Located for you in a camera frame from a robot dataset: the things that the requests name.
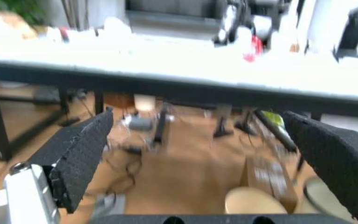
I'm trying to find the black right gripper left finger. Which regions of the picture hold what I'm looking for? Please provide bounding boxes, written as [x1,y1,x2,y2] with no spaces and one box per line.
[0,107,115,224]

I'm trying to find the green plant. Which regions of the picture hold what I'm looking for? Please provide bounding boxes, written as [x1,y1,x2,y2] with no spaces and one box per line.
[0,0,48,25]

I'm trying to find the brown cardboard box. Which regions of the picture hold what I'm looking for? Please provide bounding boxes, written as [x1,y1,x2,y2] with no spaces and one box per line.
[240,155,299,212]

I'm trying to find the grey rimmed round bin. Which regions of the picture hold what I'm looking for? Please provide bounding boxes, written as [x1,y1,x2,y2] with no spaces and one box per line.
[302,176,356,221]

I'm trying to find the dark grey sofa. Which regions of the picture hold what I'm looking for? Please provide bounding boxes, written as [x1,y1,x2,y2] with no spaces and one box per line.
[124,0,227,27]

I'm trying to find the dark metal table frame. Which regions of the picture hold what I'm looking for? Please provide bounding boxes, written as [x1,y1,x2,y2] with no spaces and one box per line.
[0,60,358,178]

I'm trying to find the black slanted table leg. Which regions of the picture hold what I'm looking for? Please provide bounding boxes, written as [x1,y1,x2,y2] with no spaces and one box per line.
[152,102,171,144]

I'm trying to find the black floor cable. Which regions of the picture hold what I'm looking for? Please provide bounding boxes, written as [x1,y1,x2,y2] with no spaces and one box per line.
[102,140,145,194]

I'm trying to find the red crumpled wrapper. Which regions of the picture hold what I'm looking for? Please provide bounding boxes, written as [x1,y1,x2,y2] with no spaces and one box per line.
[241,35,266,63]

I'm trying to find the brown crumpled paper bag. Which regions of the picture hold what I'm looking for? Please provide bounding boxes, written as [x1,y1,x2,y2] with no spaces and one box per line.
[0,11,39,40]

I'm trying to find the black and white office chair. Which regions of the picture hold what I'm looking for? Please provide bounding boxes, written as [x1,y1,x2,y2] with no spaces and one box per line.
[212,0,281,49]

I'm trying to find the green packet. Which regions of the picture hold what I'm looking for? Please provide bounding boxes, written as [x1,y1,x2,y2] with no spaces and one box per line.
[259,110,285,128]

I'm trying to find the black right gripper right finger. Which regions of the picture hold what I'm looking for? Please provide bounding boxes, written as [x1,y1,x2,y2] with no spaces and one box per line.
[281,111,358,224]

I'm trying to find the black upright device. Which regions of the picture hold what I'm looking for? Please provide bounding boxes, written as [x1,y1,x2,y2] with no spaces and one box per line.
[331,5,358,63]

